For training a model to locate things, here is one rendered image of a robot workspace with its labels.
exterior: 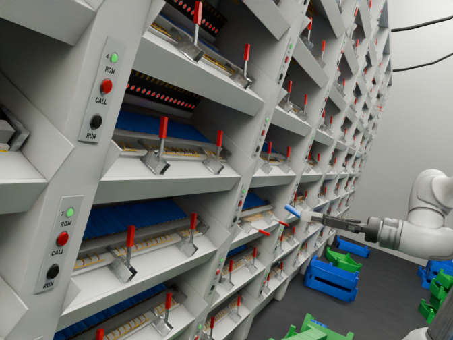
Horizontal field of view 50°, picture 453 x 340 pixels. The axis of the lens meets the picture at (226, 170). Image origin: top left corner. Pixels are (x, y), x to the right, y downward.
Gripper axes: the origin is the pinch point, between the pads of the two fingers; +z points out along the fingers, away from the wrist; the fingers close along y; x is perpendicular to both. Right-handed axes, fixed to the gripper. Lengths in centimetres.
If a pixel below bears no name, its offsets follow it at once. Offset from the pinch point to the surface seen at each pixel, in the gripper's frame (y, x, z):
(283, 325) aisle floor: -73, 61, 16
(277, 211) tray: -32.9, 4.3, 19.0
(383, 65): -242, -101, 6
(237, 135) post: 37.0, -20.0, 15.6
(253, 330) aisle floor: -53, 60, 25
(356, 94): -173, -65, 14
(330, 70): -33, -52, 8
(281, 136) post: -32.9, -24.6, 22.6
